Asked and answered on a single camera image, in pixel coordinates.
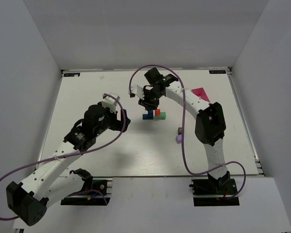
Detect right blue table label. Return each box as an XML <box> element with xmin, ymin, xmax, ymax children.
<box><xmin>209</xmin><ymin>70</ymin><xmax>226</xmax><ymax>74</ymax></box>

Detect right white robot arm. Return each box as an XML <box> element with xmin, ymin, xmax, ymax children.
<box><xmin>134</xmin><ymin>67</ymin><xmax>230</xmax><ymax>192</ymax></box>

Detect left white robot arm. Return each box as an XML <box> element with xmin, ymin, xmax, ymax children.
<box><xmin>6</xmin><ymin>102</ymin><xmax>130</xmax><ymax>226</ymax></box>

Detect blue table label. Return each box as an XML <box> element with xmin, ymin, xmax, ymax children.
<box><xmin>209</xmin><ymin>70</ymin><xmax>226</xmax><ymax>74</ymax></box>
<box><xmin>64</xmin><ymin>73</ymin><xmax>80</xmax><ymax>77</ymax></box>

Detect grey wood block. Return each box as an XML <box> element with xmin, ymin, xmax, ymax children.
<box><xmin>178</xmin><ymin>127</ymin><xmax>183</xmax><ymax>135</ymax></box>

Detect red wood block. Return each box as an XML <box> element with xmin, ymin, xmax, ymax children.
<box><xmin>154</xmin><ymin>109</ymin><xmax>161</xmax><ymax>117</ymax></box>

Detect dark blue wood block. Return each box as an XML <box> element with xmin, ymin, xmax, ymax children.
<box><xmin>142</xmin><ymin>114</ymin><xmax>154</xmax><ymax>120</ymax></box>

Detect purple cable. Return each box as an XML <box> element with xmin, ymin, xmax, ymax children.
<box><xmin>128</xmin><ymin>64</ymin><xmax>247</xmax><ymax>200</ymax></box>
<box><xmin>0</xmin><ymin>93</ymin><xmax>127</xmax><ymax>220</ymax></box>

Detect left blue table label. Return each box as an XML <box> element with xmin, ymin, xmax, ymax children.
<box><xmin>64</xmin><ymin>73</ymin><xmax>80</xmax><ymax>77</ymax></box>

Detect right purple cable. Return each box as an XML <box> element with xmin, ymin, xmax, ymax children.
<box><xmin>128</xmin><ymin>64</ymin><xmax>247</xmax><ymax>200</ymax></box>

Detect pink plastic box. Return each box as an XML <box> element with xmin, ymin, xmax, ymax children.
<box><xmin>191</xmin><ymin>87</ymin><xmax>210</xmax><ymax>102</ymax></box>

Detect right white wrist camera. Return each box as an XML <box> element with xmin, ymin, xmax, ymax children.
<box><xmin>128</xmin><ymin>84</ymin><xmax>145</xmax><ymax>100</ymax></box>

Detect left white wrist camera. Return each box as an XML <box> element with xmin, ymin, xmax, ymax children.
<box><xmin>101</xmin><ymin>93</ymin><xmax>120</xmax><ymax>114</ymax></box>

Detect green wood block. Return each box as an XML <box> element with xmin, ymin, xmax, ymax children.
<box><xmin>154</xmin><ymin>112</ymin><xmax>166</xmax><ymax>120</ymax></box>

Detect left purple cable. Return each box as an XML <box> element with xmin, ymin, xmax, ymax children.
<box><xmin>0</xmin><ymin>93</ymin><xmax>127</xmax><ymax>220</ymax></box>

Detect lilac wood block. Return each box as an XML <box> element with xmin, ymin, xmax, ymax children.
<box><xmin>176</xmin><ymin>134</ymin><xmax>182</xmax><ymax>144</ymax></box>

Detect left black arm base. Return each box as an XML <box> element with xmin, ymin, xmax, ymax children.
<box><xmin>60</xmin><ymin>178</ymin><xmax>113</xmax><ymax>206</ymax></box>

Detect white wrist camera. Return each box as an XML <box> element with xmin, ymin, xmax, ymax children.
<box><xmin>101</xmin><ymin>93</ymin><xmax>120</xmax><ymax>114</ymax></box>
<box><xmin>128</xmin><ymin>84</ymin><xmax>145</xmax><ymax>100</ymax></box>

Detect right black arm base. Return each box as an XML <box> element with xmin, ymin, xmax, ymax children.
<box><xmin>189</xmin><ymin>179</ymin><xmax>240</xmax><ymax>207</ymax></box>

